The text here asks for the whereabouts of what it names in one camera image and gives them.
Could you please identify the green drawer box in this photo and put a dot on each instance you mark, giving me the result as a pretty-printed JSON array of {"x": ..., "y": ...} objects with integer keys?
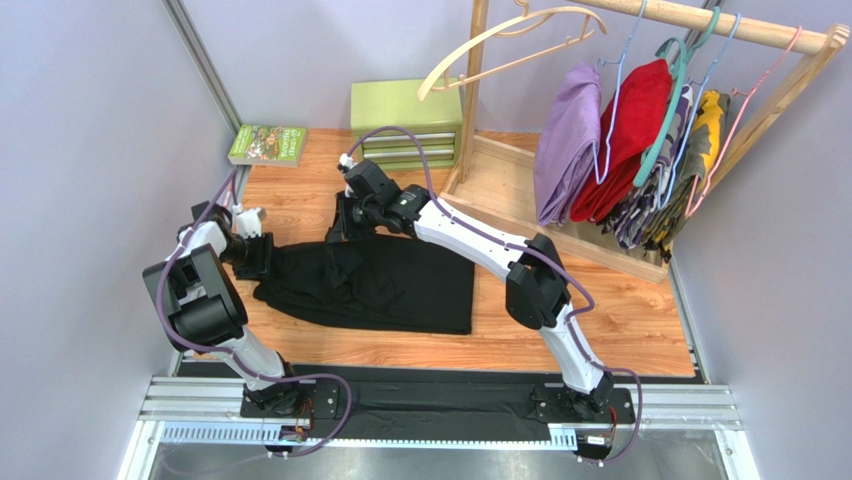
[{"x": 435, "y": 121}]

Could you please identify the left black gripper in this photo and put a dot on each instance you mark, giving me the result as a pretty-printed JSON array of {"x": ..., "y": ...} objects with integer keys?
[{"x": 262, "y": 266}]

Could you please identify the green book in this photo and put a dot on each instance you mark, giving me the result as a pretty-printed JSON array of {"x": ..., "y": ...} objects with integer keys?
[{"x": 268, "y": 145}]

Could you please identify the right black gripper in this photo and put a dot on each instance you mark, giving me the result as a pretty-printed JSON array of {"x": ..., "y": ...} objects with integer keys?
[{"x": 346, "y": 217}]

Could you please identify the aluminium corner post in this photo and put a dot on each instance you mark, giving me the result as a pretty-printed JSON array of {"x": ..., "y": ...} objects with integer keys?
[{"x": 192, "y": 40}]

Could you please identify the red garment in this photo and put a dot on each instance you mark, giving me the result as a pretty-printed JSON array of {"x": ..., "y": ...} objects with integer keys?
[{"x": 629, "y": 127}]

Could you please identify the wooden clothes rack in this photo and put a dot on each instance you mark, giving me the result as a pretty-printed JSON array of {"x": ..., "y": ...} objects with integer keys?
[{"x": 493, "y": 180}]

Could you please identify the teal hanger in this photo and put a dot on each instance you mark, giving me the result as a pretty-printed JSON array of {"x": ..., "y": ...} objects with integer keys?
[{"x": 677, "y": 54}]

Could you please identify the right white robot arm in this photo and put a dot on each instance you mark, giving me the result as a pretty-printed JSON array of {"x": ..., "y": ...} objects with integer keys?
[{"x": 536, "y": 289}]

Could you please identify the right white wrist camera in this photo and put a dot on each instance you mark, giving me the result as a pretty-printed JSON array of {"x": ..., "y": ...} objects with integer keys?
[{"x": 345, "y": 163}]

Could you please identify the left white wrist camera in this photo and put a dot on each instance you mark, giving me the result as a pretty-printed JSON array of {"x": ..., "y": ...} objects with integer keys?
[{"x": 248, "y": 222}]

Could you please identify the light blue wire hanger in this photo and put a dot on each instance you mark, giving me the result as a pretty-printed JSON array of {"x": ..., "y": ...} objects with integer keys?
[{"x": 694, "y": 92}]

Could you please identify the cream plastic hanger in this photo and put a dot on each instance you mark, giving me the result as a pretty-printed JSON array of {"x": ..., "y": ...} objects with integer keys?
[{"x": 529, "y": 35}]

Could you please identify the yellow grey garment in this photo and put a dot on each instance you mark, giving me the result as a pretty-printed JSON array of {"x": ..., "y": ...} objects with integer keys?
[{"x": 701, "y": 152}]

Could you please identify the black trousers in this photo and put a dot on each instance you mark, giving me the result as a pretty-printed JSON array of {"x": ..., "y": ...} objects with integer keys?
[{"x": 385, "y": 283}]

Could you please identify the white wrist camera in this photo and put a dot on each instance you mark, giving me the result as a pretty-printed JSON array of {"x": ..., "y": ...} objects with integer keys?
[
  {"x": 248, "y": 222},
  {"x": 345, "y": 163}
]

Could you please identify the pink wire hanger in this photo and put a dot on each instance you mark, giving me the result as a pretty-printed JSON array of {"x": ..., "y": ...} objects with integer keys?
[{"x": 700, "y": 190}]

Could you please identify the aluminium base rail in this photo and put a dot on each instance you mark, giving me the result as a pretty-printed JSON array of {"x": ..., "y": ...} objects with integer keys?
[{"x": 207, "y": 409}]

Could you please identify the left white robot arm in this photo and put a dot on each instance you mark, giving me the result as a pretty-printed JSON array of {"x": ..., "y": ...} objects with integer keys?
[{"x": 205, "y": 313}]

